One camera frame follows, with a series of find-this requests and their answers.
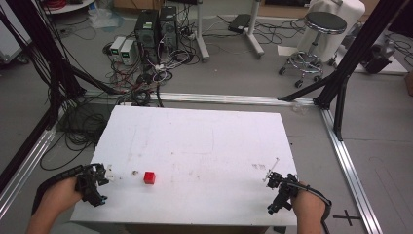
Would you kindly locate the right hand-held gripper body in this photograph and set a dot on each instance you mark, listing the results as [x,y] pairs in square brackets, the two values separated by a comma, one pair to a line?
[283,192]

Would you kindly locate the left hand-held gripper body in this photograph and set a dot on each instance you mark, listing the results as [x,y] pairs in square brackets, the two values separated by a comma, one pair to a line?
[89,187]

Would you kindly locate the person's right hand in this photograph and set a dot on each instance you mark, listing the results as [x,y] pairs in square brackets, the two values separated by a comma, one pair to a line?
[308,206]

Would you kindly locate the person's left hand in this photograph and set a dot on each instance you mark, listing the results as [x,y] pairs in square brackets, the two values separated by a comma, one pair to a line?
[61,196]

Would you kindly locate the red cube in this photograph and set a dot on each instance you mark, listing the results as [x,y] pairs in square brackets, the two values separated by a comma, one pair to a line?
[149,177]

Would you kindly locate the white power supply unit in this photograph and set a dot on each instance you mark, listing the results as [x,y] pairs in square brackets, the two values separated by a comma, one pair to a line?
[117,45]
[129,52]

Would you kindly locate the white paper sheet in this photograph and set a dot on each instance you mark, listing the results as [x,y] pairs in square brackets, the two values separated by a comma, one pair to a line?
[287,50]

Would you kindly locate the white stand leg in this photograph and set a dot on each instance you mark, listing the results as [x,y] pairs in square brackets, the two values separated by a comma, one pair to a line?
[255,35]
[202,39]

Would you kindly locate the large black computer tower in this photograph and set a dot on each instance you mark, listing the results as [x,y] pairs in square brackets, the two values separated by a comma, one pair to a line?
[146,35]

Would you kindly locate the flat black box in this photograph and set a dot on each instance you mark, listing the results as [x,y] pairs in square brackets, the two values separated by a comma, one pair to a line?
[239,23]

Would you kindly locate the clear plastic bag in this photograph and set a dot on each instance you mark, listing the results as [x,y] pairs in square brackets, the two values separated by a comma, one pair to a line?
[105,18]

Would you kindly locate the slim black computer tower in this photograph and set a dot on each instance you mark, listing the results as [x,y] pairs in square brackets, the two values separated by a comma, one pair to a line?
[168,27]

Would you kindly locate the black device on white board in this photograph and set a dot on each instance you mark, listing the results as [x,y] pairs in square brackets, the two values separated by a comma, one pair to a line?
[378,57]

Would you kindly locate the black stool with chrome base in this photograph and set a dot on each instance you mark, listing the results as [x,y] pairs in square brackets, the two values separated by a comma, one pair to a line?
[324,22]

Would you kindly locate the white floor board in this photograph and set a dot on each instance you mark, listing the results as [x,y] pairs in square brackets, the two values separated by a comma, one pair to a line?
[397,66]

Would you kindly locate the round white table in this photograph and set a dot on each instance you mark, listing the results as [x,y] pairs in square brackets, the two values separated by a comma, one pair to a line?
[69,6]

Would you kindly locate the aluminium floor rail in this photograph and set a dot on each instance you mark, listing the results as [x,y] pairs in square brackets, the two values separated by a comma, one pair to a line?
[350,169]
[22,175]
[227,98]

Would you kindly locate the black frame brace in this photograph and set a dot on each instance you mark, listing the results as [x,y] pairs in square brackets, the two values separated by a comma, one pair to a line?
[308,87]

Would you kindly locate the short black frame strut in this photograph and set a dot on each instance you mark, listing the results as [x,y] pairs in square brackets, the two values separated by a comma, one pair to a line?
[340,110]

